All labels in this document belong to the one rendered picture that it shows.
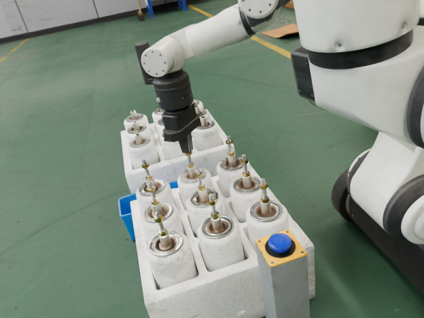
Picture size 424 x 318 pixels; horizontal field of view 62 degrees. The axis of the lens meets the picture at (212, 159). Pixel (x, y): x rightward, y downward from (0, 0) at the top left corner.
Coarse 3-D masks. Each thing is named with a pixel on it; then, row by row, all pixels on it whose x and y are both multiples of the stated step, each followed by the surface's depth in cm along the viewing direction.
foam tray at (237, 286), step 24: (288, 216) 90; (144, 240) 90; (192, 240) 87; (144, 264) 83; (240, 264) 78; (312, 264) 82; (144, 288) 77; (168, 288) 76; (192, 288) 75; (216, 288) 77; (240, 288) 79; (312, 288) 87; (168, 312) 76; (192, 312) 78; (216, 312) 81; (240, 312) 84; (264, 312) 86
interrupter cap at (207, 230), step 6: (222, 216) 82; (204, 222) 81; (210, 222) 81; (222, 222) 81; (228, 222) 80; (204, 228) 79; (210, 228) 79; (222, 228) 79; (228, 228) 78; (204, 234) 78; (210, 234) 77; (216, 234) 77; (222, 234) 77; (228, 234) 77
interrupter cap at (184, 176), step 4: (200, 168) 102; (184, 172) 101; (188, 172) 101; (204, 172) 99; (180, 176) 100; (184, 176) 99; (188, 176) 100; (204, 176) 98; (184, 180) 97; (188, 180) 97; (192, 180) 97; (196, 180) 96
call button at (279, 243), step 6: (276, 234) 63; (282, 234) 63; (270, 240) 62; (276, 240) 62; (282, 240) 62; (288, 240) 62; (270, 246) 62; (276, 246) 61; (282, 246) 61; (288, 246) 61; (282, 252) 61
